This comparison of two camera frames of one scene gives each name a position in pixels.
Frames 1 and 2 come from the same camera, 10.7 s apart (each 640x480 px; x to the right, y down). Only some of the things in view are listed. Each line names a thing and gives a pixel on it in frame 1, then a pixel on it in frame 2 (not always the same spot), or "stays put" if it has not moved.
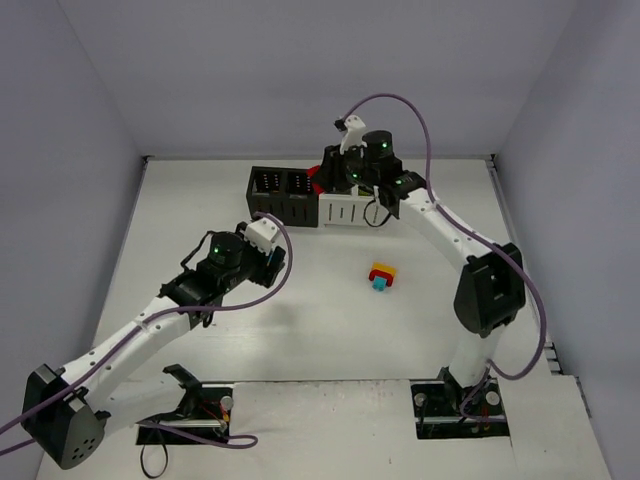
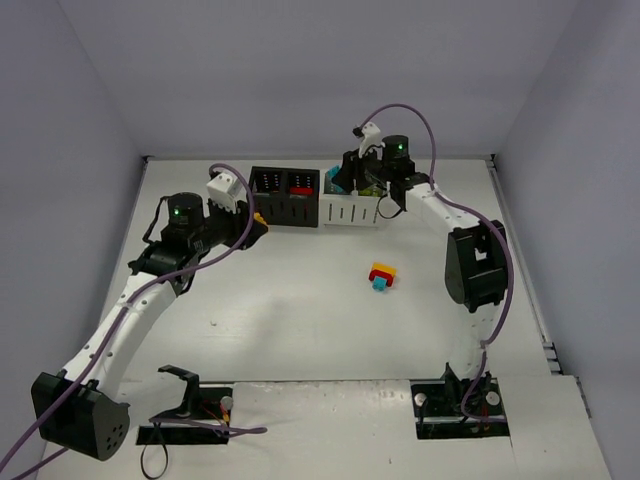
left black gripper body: x=275 y=261 → x=245 y=226
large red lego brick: x=310 y=172 → x=301 y=190
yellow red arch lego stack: x=384 y=270 stays put
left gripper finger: x=277 y=259 → x=256 y=233
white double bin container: x=350 y=209 stays put
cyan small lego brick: x=379 y=283 stays put
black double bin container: x=285 y=193 stays put
